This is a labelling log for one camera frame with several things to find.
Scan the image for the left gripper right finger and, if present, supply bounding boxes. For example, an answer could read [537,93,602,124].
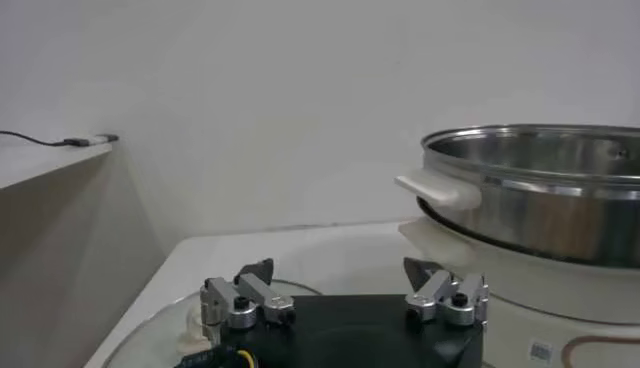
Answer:
[402,256,490,329]

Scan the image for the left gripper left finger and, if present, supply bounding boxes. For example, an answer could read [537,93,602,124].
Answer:
[199,257,297,346]

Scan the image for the round glass pot lid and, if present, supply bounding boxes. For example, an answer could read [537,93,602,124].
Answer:
[102,278,324,368]

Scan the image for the stainless steel steamer basket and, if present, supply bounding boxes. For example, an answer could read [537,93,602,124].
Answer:
[393,123,640,269]

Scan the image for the cream electric cooker base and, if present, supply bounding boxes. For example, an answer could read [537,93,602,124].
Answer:
[398,217,640,368]

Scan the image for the white side table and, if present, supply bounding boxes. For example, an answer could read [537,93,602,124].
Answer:
[0,133,119,191]

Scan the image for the yellow blue gripper wires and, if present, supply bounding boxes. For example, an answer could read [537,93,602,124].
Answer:
[173,345,259,368]

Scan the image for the black cable with adapter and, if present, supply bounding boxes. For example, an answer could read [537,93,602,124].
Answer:
[0,129,120,149]

